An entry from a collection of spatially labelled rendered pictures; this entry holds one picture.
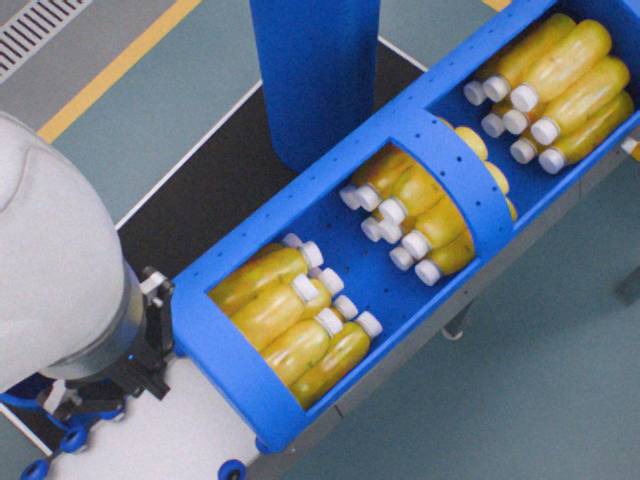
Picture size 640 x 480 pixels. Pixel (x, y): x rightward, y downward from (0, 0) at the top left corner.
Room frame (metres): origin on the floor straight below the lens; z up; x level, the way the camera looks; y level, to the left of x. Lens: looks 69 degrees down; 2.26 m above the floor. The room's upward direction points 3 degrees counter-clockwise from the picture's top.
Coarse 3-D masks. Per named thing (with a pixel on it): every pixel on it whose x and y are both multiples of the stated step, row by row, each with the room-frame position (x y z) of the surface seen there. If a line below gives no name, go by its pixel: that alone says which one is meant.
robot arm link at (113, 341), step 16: (128, 272) 0.16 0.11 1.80; (128, 288) 0.15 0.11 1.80; (128, 304) 0.15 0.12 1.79; (128, 320) 0.14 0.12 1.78; (112, 336) 0.13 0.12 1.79; (128, 336) 0.13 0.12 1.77; (80, 352) 0.12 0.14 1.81; (96, 352) 0.12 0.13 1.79; (112, 352) 0.12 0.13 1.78; (48, 368) 0.11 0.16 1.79; (64, 368) 0.11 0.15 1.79; (80, 368) 0.11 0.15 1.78; (96, 368) 0.12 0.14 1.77
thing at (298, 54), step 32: (256, 0) 1.06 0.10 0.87; (288, 0) 1.01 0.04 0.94; (320, 0) 1.00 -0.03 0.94; (352, 0) 1.02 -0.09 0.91; (256, 32) 1.09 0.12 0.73; (288, 32) 1.01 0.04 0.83; (320, 32) 1.00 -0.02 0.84; (352, 32) 1.02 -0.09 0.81; (288, 64) 1.01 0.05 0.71; (320, 64) 1.00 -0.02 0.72; (352, 64) 1.02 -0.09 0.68; (288, 96) 1.02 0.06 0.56; (320, 96) 1.00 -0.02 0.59; (352, 96) 1.02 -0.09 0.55; (288, 128) 1.02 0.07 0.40; (320, 128) 1.00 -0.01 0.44; (352, 128) 1.02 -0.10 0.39; (288, 160) 1.03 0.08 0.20
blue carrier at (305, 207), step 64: (576, 0) 0.85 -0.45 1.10; (448, 64) 0.68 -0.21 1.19; (384, 128) 0.57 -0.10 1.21; (448, 128) 0.55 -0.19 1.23; (320, 192) 0.47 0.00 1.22; (448, 192) 0.46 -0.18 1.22; (512, 192) 0.56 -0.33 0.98; (384, 256) 0.47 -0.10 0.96; (192, 320) 0.30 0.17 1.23; (384, 320) 0.35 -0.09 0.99; (256, 384) 0.21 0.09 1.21
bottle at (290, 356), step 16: (304, 320) 0.32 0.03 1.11; (320, 320) 0.32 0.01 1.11; (288, 336) 0.30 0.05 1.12; (304, 336) 0.29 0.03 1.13; (320, 336) 0.30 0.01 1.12; (272, 352) 0.27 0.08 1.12; (288, 352) 0.27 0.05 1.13; (304, 352) 0.27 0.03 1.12; (320, 352) 0.27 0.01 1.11; (272, 368) 0.25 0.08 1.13; (288, 368) 0.25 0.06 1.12; (304, 368) 0.25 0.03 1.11; (288, 384) 0.23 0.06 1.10
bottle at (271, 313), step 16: (272, 288) 0.36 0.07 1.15; (288, 288) 0.36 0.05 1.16; (256, 304) 0.34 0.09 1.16; (272, 304) 0.33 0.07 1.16; (288, 304) 0.33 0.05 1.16; (240, 320) 0.32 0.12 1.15; (256, 320) 0.31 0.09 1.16; (272, 320) 0.31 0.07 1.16; (288, 320) 0.31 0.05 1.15; (256, 336) 0.29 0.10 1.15; (272, 336) 0.29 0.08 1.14
